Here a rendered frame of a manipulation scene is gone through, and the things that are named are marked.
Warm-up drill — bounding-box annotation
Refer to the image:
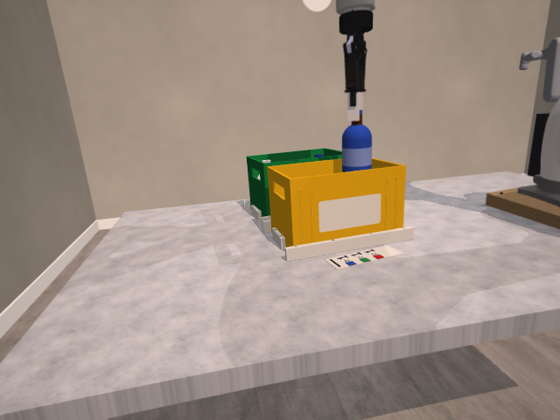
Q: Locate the green plastic crate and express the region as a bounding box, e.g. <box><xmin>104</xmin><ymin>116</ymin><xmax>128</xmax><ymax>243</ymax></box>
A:
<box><xmin>247</xmin><ymin>148</ymin><xmax>342</xmax><ymax>217</ymax></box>

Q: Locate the yellow crate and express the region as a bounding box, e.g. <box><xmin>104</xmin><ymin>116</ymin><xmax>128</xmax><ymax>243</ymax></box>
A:
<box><xmin>267</xmin><ymin>158</ymin><xmax>403</xmax><ymax>247</ymax></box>

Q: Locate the white paper pick list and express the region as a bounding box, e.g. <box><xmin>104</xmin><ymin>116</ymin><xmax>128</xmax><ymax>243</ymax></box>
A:
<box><xmin>325</xmin><ymin>245</ymin><xmax>402</xmax><ymax>270</ymax></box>

